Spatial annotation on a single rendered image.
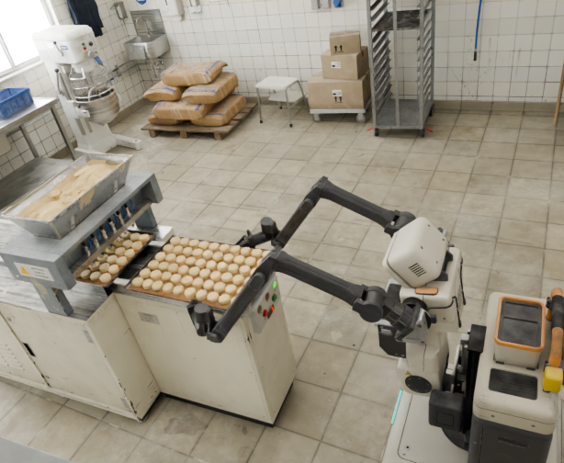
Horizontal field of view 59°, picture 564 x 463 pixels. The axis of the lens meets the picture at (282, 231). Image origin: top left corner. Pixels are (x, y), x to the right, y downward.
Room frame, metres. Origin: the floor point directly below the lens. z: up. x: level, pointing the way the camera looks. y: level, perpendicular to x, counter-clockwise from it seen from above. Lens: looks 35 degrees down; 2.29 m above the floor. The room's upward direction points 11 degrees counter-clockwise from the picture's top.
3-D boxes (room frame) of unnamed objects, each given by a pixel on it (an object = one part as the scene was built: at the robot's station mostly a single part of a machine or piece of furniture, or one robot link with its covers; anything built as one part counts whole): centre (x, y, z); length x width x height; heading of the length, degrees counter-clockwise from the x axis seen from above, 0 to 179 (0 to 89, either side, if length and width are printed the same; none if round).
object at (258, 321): (1.65, 0.13, 0.77); 0.24 x 0.04 x 0.14; 151
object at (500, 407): (1.16, -0.73, 0.59); 0.55 x 0.34 x 0.83; 150
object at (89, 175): (2.08, 0.89, 1.28); 0.54 x 0.27 x 0.06; 151
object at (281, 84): (5.53, -0.30, 0.23); 0.45 x 0.45 x 0.46; 50
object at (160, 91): (5.98, 0.91, 0.47); 0.72 x 0.42 x 0.17; 149
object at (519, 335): (1.15, -0.74, 0.87); 0.23 x 0.15 x 0.11; 150
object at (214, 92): (5.67, 0.47, 0.47); 0.72 x 0.42 x 0.17; 154
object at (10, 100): (4.89, 2.34, 0.95); 0.40 x 0.30 x 0.14; 151
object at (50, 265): (2.07, 0.89, 1.01); 0.72 x 0.33 x 0.34; 151
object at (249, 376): (1.83, 0.45, 0.45); 0.70 x 0.34 x 0.90; 61
